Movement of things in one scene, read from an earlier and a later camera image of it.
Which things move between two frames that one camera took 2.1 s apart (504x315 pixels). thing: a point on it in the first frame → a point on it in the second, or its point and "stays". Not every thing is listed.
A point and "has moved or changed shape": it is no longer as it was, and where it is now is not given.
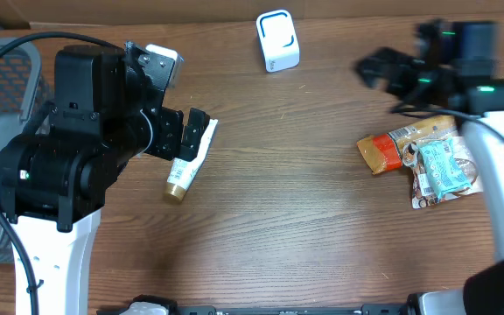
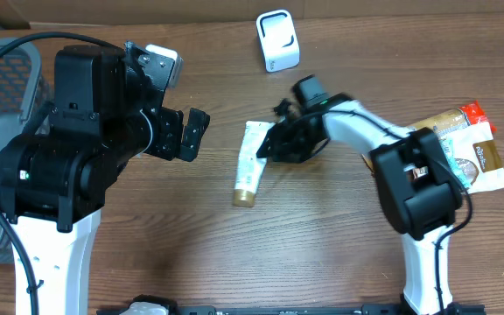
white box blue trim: [278, 40] stays
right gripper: [399, 73] → [291, 136]
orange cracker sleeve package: [383, 151] has moved or changed shape
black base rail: [364, 309] stays
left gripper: [170, 134] stays
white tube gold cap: [182, 170] → [250, 165]
